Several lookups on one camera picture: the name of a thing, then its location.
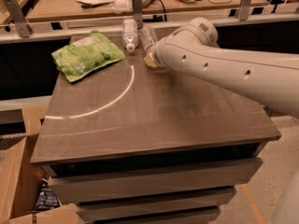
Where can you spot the right metal bracket post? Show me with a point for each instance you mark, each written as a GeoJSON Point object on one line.
{"type": "Point", "coordinates": [243, 11]}

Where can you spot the cardboard box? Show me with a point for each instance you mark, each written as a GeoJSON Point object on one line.
{"type": "Point", "coordinates": [19, 180]}

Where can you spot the clear water bottle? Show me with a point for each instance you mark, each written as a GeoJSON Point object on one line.
{"type": "Point", "coordinates": [147, 37]}

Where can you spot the green snack bag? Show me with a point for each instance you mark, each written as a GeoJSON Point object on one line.
{"type": "Point", "coordinates": [86, 55]}

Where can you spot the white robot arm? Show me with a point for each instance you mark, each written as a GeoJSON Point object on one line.
{"type": "Point", "coordinates": [191, 48]}

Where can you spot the middle metal bracket post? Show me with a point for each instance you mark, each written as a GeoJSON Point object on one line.
{"type": "Point", "coordinates": [137, 12]}

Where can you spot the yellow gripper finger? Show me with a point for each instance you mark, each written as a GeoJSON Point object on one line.
{"type": "Point", "coordinates": [149, 60]}

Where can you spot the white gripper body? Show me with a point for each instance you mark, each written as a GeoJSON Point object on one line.
{"type": "Point", "coordinates": [158, 58]}

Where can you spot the blue-label plastic bottle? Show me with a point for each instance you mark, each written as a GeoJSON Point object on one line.
{"type": "Point", "coordinates": [129, 34]}

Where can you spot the dark blue snack bag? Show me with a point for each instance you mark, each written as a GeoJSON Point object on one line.
{"type": "Point", "coordinates": [46, 198]}

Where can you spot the grey drawer cabinet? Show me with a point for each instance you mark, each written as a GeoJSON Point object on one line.
{"type": "Point", "coordinates": [132, 145]}

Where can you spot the left metal bracket post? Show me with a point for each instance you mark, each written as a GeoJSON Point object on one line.
{"type": "Point", "coordinates": [19, 20]}

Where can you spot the metal bracket post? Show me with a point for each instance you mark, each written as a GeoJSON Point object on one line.
{"type": "Point", "coordinates": [243, 11]}
{"type": "Point", "coordinates": [137, 12]}
{"type": "Point", "coordinates": [19, 20]}

